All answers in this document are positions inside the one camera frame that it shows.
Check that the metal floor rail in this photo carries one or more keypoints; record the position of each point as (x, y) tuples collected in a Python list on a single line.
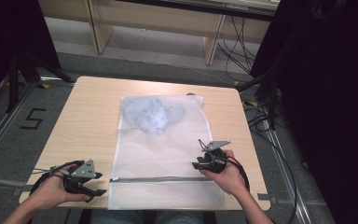
[(287, 174), (3, 127)]

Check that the light blue garment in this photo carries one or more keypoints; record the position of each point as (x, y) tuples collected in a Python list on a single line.
[(152, 113)]

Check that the black tripod stand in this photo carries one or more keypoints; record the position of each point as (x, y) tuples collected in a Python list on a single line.
[(28, 71), (272, 93)]

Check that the white mesh laundry bag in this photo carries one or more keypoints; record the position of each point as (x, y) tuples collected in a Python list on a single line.
[(164, 155)]

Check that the person's right hand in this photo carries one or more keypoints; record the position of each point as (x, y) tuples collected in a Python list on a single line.
[(228, 179)]

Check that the person's legs in jeans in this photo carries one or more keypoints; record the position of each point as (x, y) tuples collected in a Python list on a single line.
[(149, 217)]

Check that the beige wooden desk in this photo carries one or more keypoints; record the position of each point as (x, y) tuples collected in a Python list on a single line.
[(155, 21)]

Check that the yellow floor tape marker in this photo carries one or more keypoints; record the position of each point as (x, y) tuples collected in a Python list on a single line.
[(237, 83), (251, 103), (46, 86)]

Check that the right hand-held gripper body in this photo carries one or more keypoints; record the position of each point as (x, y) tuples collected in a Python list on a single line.
[(215, 161)]

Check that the person's left hand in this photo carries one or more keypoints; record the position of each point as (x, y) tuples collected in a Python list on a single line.
[(51, 191)]

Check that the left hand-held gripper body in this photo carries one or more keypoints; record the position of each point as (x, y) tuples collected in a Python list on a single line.
[(82, 171)]

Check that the black curtain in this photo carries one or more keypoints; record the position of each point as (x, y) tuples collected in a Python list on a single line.
[(329, 93), (12, 37)]

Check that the dark round table grommet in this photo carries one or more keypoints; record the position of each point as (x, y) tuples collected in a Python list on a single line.
[(191, 94)]

